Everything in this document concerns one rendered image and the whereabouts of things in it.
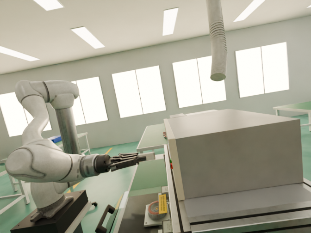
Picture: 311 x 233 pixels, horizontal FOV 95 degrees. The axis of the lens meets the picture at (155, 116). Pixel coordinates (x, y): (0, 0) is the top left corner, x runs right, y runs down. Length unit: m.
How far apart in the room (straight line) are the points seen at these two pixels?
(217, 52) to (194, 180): 1.56
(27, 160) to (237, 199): 0.60
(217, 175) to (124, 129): 5.13
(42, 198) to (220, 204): 1.04
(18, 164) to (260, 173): 0.70
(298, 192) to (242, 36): 5.95
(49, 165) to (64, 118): 0.60
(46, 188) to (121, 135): 4.57
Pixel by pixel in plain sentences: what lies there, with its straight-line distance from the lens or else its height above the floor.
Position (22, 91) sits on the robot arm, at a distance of 1.04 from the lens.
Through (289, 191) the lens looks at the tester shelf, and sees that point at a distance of 0.61.
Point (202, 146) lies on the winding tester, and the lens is 0.46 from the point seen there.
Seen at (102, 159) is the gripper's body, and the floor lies 1.25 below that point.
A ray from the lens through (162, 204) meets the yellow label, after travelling 0.61.
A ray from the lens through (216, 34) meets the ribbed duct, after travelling 1.98.
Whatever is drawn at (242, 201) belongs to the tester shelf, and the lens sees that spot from 0.54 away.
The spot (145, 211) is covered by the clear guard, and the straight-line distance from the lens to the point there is 0.60.
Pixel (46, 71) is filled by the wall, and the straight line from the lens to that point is 6.74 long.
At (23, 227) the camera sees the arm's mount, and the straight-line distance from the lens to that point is 1.32.
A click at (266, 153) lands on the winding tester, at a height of 1.23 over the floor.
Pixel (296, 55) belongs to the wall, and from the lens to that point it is 7.22.
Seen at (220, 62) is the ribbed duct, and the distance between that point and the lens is 1.78.
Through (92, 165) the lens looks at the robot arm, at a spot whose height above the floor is 1.23.
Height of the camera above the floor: 1.44
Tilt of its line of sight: 7 degrees down
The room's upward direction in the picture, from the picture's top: 10 degrees counter-clockwise
